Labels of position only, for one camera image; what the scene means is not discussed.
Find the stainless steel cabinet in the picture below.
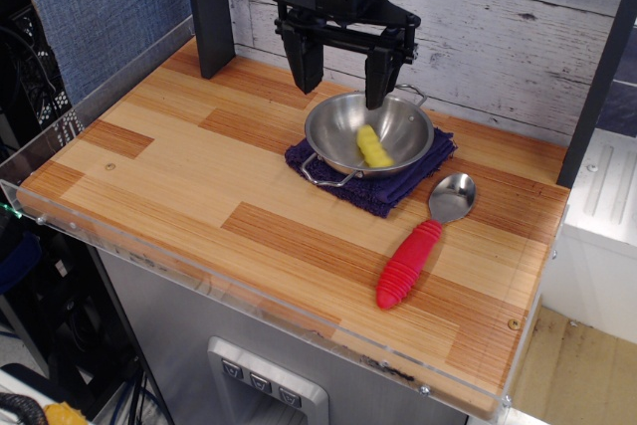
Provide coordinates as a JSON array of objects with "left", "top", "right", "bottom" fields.
[{"left": 101, "top": 253, "right": 467, "bottom": 424}]

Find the silver button panel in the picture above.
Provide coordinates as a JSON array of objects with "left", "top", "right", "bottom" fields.
[{"left": 207, "top": 336, "right": 329, "bottom": 424}]

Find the black plastic crate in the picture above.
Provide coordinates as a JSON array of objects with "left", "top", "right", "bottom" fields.
[{"left": 1, "top": 0, "right": 71, "bottom": 145}]

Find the blue fabric partition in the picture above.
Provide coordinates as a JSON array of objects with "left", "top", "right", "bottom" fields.
[{"left": 32, "top": 0, "right": 194, "bottom": 105}]

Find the purple folded cloth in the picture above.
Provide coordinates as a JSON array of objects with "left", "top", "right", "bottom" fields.
[{"left": 285, "top": 127, "right": 457, "bottom": 218}]

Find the silver steel bowl with handles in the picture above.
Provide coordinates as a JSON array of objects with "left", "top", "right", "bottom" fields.
[{"left": 301, "top": 84, "right": 434, "bottom": 187}]

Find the dark grey post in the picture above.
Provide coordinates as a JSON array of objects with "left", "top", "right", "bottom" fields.
[
  {"left": 556, "top": 0, "right": 636, "bottom": 188},
  {"left": 190, "top": 0, "right": 236, "bottom": 79}
]

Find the spoon with red handle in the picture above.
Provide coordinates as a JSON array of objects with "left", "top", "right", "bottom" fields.
[{"left": 376, "top": 173, "right": 477, "bottom": 310}]

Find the dark grey right post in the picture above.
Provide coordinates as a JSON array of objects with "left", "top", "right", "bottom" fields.
[{"left": 556, "top": 0, "right": 636, "bottom": 188}]

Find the yellow object bottom left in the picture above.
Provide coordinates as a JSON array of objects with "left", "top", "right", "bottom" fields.
[{"left": 44, "top": 402, "right": 90, "bottom": 425}]

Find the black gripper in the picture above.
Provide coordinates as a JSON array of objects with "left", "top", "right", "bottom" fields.
[{"left": 274, "top": 0, "right": 420, "bottom": 110}]

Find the yellow plastic block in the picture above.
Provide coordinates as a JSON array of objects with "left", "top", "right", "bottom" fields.
[{"left": 356, "top": 124, "right": 394, "bottom": 168}]

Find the clear acrylic edge guard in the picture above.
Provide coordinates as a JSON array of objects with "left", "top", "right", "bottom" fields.
[{"left": 1, "top": 42, "right": 568, "bottom": 421}]

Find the dark grey left post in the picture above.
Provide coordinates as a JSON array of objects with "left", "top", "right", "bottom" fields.
[{"left": 190, "top": 0, "right": 236, "bottom": 79}]

